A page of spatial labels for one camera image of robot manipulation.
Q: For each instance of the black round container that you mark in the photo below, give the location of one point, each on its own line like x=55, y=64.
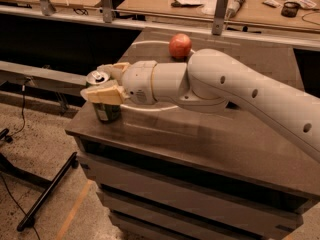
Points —
x=290, y=9

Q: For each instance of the green soda can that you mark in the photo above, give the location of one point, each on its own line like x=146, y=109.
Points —
x=105, y=113

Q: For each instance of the metal bracket post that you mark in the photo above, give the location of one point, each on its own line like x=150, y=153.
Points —
x=47, y=8
x=107, y=11
x=219, y=16

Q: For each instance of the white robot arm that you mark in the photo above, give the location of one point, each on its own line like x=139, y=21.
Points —
x=207, y=82

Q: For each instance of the grey cylindrical tool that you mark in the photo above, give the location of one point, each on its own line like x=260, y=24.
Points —
x=234, y=7

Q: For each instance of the grey drawer cabinet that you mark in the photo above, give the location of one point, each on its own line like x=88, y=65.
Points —
x=171, y=174

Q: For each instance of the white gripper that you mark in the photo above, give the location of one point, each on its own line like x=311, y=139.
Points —
x=138, y=81

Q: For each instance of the red apple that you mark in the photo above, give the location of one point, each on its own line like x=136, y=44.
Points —
x=180, y=46

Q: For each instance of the black stand base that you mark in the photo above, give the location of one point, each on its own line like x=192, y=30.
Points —
x=35, y=163

